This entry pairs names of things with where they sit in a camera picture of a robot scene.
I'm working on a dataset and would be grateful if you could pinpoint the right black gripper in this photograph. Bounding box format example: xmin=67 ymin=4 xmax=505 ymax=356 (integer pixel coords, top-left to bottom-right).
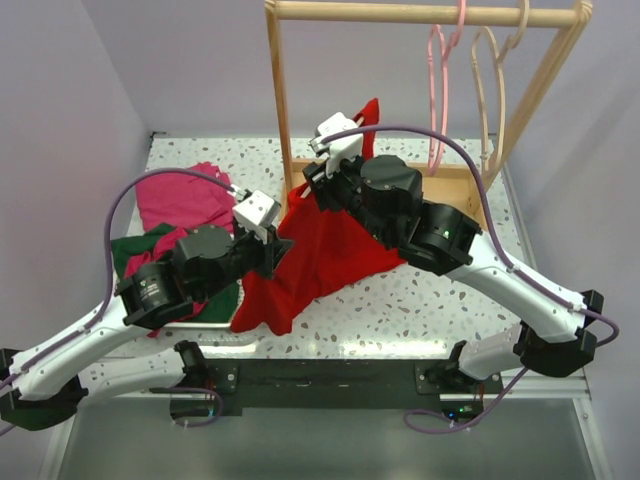
xmin=302 ymin=149 xmax=394 ymax=247

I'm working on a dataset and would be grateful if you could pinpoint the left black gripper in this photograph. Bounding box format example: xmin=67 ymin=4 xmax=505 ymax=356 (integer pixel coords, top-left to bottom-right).
xmin=198 ymin=218 xmax=294 ymax=301

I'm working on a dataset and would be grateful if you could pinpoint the red t shirt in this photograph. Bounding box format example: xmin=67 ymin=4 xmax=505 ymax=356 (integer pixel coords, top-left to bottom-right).
xmin=229 ymin=97 xmax=409 ymax=336

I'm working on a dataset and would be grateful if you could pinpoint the beige hanger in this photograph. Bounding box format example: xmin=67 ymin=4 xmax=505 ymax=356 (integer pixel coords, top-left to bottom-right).
xmin=470 ymin=0 xmax=530 ymax=181
xmin=292 ymin=113 xmax=366 ymax=200

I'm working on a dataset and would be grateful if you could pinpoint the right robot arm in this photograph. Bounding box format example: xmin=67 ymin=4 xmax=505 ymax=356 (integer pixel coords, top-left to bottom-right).
xmin=303 ymin=155 xmax=603 ymax=393

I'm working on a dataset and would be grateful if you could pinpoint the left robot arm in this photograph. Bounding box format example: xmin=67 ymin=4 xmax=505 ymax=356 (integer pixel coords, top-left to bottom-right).
xmin=1 ymin=227 xmax=294 ymax=431

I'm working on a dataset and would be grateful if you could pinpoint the dark green t shirt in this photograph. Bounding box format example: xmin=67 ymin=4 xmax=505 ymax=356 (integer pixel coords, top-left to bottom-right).
xmin=111 ymin=223 xmax=240 ymax=324

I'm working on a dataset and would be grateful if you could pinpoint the crumpled magenta t shirt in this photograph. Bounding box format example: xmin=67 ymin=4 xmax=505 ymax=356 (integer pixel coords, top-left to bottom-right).
xmin=112 ymin=224 xmax=196 ymax=315

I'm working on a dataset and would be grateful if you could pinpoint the folded pink t shirt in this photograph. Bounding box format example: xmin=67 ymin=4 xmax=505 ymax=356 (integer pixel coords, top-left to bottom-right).
xmin=135 ymin=173 xmax=235 ymax=233

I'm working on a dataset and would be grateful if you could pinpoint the pink hanger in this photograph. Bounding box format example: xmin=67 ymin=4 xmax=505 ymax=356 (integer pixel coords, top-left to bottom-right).
xmin=426 ymin=0 xmax=468 ymax=177

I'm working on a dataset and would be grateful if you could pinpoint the white perforated plastic basket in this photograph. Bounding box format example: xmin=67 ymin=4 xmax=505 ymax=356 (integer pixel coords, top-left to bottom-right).
xmin=165 ymin=282 xmax=244 ymax=329

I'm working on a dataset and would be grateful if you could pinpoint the wooden clothes rack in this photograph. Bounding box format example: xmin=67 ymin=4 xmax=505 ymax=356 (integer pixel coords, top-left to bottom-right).
xmin=264 ymin=1 xmax=593 ymax=195

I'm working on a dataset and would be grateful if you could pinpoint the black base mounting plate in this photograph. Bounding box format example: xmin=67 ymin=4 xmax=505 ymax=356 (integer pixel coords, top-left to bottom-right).
xmin=178 ymin=359 xmax=503 ymax=418

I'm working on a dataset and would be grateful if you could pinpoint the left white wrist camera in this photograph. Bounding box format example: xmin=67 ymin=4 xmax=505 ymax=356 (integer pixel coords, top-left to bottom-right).
xmin=232 ymin=190 xmax=281 ymax=244

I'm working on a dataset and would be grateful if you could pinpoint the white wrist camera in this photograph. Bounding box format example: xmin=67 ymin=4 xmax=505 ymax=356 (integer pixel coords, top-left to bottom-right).
xmin=308 ymin=112 xmax=364 ymax=178
xmin=232 ymin=190 xmax=281 ymax=244

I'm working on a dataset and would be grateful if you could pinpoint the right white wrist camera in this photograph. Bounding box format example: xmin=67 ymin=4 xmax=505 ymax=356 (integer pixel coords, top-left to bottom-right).
xmin=308 ymin=112 xmax=364 ymax=178

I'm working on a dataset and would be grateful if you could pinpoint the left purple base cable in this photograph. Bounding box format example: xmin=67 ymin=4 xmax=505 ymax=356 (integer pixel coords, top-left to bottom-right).
xmin=172 ymin=381 xmax=231 ymax=429

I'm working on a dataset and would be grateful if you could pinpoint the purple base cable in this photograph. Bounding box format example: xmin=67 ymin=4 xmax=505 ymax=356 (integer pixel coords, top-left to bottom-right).
xmin=403 ymin=367 xmax=531 ymax=434
xmin=172 ymin=381 xmax=231 ymax=429

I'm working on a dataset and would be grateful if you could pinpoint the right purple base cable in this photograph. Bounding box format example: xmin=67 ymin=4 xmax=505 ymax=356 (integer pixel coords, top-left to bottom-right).
xmin=403 ymin=367 xmax=531 ymax=434

